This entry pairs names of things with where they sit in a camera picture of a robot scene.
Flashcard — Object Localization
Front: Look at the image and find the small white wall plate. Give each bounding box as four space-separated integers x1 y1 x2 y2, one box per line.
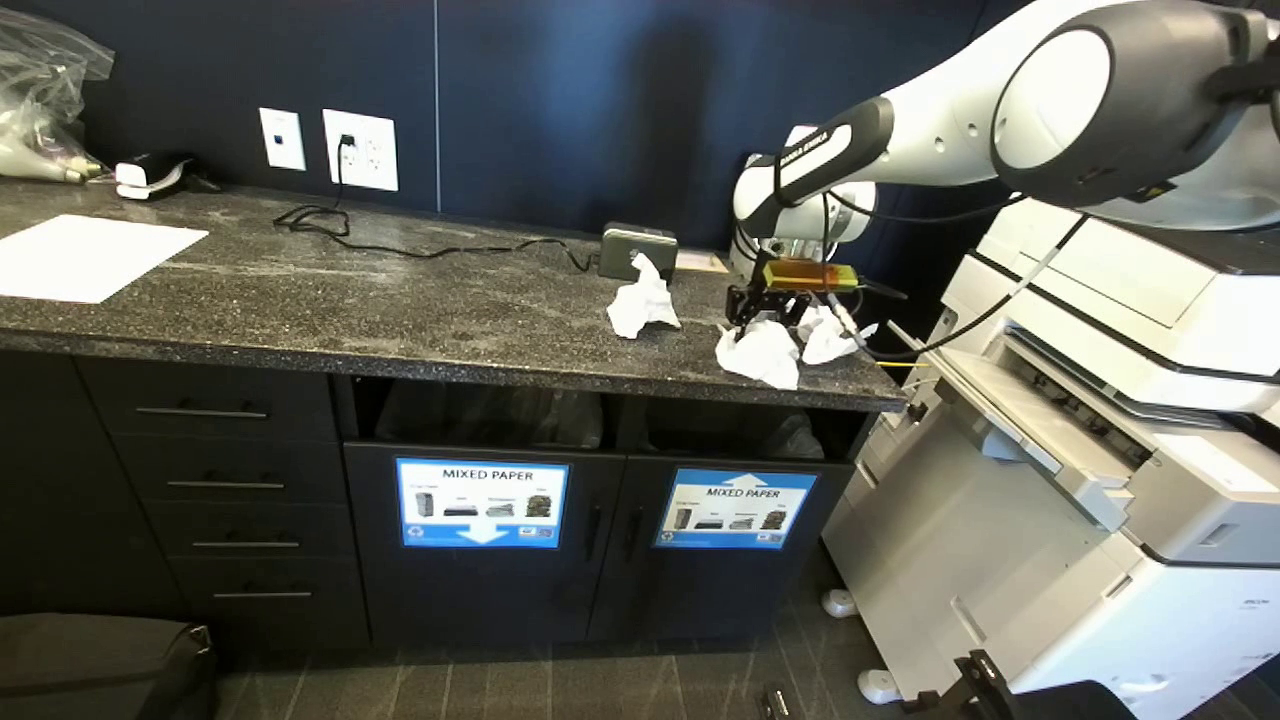
256 105 313 177

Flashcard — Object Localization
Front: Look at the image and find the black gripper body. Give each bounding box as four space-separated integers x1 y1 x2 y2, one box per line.
726 262 840 323

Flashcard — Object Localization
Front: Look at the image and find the black metal bracket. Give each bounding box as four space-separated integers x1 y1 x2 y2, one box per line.
915 650 1070 720

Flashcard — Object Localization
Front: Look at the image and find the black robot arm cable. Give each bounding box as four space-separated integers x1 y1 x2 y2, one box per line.
913 216 1077 361

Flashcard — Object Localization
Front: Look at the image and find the grey bin liner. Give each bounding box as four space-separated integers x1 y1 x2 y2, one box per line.
763 413 840 464

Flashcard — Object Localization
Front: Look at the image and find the small white desk device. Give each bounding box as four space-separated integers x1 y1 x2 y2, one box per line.
113 154 191 206

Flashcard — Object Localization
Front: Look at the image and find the small beige flat block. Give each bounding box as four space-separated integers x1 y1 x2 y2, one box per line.
672 248 735 282

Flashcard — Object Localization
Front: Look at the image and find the large white office printer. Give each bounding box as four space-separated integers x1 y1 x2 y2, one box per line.
815 194 1280 720

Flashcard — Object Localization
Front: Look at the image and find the thin black power cable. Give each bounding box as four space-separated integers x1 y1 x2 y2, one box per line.
270 132 609 282

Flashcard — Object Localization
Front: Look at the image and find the large white outlet plate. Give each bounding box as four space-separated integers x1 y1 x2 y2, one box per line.
321 110 404 197

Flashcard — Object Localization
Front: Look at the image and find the blue mixed paper label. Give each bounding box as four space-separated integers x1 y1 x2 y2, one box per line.
651 464 818 558
393 452 571 551

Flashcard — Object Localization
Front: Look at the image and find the white tissue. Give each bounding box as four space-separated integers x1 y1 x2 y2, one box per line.
604 248 684 346
713 311 806 397
794 291 883 374

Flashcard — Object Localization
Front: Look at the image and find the black drawer handle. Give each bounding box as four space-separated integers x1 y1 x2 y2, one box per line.
189 533 307 558
212 583 321 608
132 405 276 430
163 472 288 496

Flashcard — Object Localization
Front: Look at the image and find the clear crumpled plastic bag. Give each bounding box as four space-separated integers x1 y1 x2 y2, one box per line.
0 5 119 190

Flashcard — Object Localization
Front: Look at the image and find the dark cabinet with drawers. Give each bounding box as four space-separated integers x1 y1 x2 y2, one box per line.
0 332 873 660

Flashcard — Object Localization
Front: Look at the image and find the white paper sheet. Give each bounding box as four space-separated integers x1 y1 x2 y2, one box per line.
0 211 212 308

